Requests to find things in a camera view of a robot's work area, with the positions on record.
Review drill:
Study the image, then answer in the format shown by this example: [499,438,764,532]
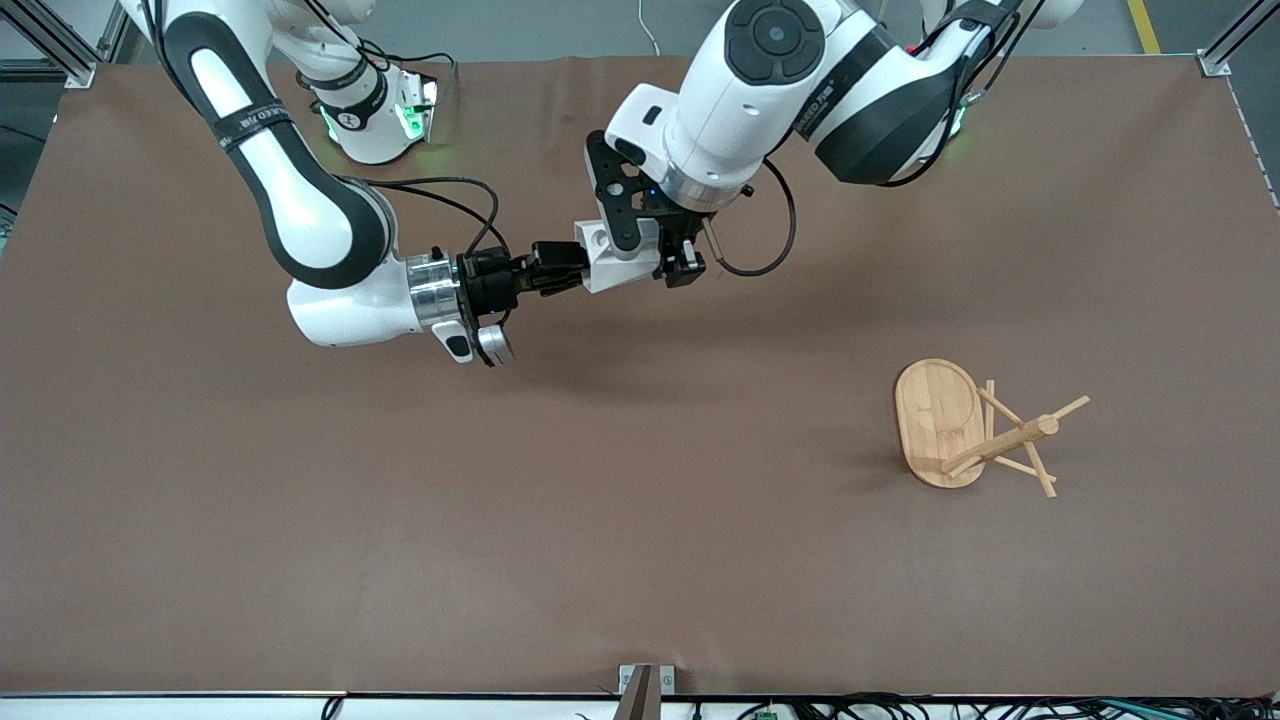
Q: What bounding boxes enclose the black right base cable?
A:
[300,0,457,93]

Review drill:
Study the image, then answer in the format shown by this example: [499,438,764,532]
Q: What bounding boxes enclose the aluminium frame profile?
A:
[0,0,101,89]
[1195,0,1280,79]

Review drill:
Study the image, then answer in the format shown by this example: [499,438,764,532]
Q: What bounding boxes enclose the white faceted cup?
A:
[573,218,663,295]

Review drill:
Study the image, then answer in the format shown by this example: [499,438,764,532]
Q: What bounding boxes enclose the black cable bundle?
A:
[690,693,1280,720]

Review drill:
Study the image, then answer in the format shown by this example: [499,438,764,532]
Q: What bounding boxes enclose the wooden cup rack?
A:
[893,358,1091,499]

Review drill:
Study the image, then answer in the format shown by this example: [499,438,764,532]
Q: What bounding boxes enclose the brown table cover sheet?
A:
[0,55,1280,698]

